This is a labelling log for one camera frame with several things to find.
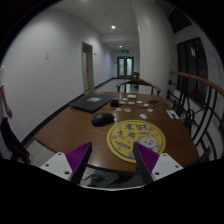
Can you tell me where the dark closed laptop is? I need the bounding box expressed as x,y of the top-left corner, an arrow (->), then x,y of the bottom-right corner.
70,94 -> 114,112

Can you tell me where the person at left edge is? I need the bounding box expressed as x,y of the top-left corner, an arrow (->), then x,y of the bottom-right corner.
0,65 -> 13,122

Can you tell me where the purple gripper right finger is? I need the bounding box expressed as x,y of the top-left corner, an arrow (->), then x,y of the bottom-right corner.
132,141 -> 184,185

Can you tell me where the white card on table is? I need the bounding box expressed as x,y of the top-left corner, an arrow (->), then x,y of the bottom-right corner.
166,110 -> 179,119

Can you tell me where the round yellow mouse pad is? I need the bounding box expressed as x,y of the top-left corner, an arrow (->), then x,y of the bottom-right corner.
106,120 -> 166,163

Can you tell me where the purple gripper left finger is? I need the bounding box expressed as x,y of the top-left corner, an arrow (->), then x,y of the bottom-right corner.
39,141 -> 93,185

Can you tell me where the green exit sign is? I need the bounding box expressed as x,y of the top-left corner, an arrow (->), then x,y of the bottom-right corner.
121,50 -> 129,54

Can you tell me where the black computer mouse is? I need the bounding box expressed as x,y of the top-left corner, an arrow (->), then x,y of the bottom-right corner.
91,113 -> 115,127

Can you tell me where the white doorway on left wall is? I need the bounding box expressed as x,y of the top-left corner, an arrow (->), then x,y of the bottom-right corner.
81,42 -> 94,91

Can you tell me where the glass double door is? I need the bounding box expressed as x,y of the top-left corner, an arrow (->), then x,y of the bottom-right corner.
117,57 -> 134,78

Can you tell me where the wooden chair behind table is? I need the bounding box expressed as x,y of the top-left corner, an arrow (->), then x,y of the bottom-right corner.
117,79 -> 161,96

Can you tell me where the small black box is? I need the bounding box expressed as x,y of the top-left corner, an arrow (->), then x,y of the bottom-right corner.
110,100 -> 119,107

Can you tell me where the curved wooden stair railing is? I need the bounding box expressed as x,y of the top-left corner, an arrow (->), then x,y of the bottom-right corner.
167,71 -> 224,161

